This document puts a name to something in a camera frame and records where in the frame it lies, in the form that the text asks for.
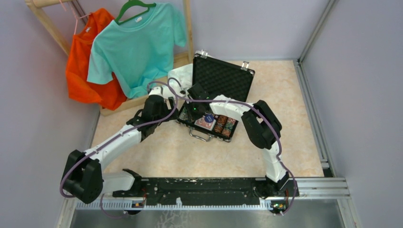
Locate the red playing card deck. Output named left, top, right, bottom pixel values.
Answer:
left=194, top=116, right=216, bottom=131

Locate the blue small blind button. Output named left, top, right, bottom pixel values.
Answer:
left=204, top=114, right=215, bottom=123

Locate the black poker set case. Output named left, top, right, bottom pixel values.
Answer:
left=177, top=50, right=255, bottom=143

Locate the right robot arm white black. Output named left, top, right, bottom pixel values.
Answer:
left=186, top=84, right=289, bottom=196

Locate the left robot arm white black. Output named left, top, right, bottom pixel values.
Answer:
left=59, top=95, right=178, bottom=204

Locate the green white chip row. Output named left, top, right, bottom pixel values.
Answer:
left=178, top=109, right=189, bottom=122

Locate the brown chip row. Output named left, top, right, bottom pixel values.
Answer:
left=213, top=115, right=228, bottom=133

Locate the white cloth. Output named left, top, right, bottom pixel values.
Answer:
left=167, top=64, right=193, bottom=96

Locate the red white chip row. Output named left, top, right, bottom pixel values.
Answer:
left=221, top=118, right=236, bottom=137

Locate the orange t-shirt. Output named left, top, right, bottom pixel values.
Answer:
left=65, top=8, right=128, bottom=111

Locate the teal t-shirt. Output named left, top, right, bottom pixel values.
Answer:
left=87, top=3, right=187, bottom=99

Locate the green clothes hanger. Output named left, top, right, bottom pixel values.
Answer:
left=115, top=0, right=156, bottom=25

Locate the pink clothes hanger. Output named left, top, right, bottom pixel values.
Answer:
left=58, top=0, right=91, bottom=35

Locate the wooden clothes rack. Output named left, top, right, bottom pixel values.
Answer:
left=25, top=0, right=194, bottom=116

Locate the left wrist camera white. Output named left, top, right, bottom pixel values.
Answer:
left=149, top=85, right=174, bottom=99

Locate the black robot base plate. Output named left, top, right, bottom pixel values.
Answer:
left=112, top=178, right=299, bottom=206

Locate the aluminium frame rail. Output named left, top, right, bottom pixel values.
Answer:
left=65, top=178, right=350, bottom=212

